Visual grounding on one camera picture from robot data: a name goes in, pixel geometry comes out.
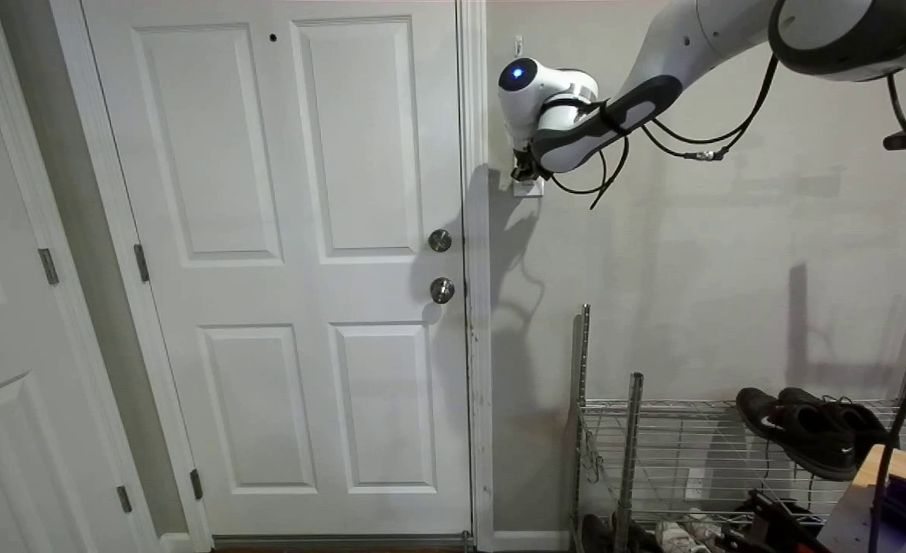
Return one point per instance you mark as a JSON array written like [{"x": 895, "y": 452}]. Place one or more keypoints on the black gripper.
[{"x": 527, "y": 163}]

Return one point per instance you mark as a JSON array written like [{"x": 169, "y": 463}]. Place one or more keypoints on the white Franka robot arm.
[{"x": 677, "y": 41}]

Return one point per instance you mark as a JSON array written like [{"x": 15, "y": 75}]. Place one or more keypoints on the silver deadbolt lock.
[{"x": 442, "y": 239}]

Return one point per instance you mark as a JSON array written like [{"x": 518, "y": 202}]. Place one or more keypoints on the silver round door knob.
[{"x": 442, "y": 290}]

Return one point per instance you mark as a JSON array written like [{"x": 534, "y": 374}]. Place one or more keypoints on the white door with round knob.
[{"x": 286, "y": 278}]

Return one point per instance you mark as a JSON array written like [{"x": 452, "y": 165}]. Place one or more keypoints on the black sneaker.
[
  {"x": 790, "y": 435},
  {"x": 852, "y": 416}
]

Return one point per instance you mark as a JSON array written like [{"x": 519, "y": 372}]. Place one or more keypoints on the dark door hinge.
[
  {"x": 199, "y": 482},
  {"x": 142, "y": 261},
  {"x": 46, "y": 266},
  {"x": 123, "y": 497}
]

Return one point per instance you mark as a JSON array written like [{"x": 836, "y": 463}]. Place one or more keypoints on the white item under shelf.
[{"x": 687, "y": 534}]

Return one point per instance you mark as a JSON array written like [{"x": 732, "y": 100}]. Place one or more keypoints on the dark clutter under shelf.
[{"x": 777, "y": 522}]

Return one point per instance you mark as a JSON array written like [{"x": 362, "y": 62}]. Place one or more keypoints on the tan wooden board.
[{"x": 897, "y": 473}]

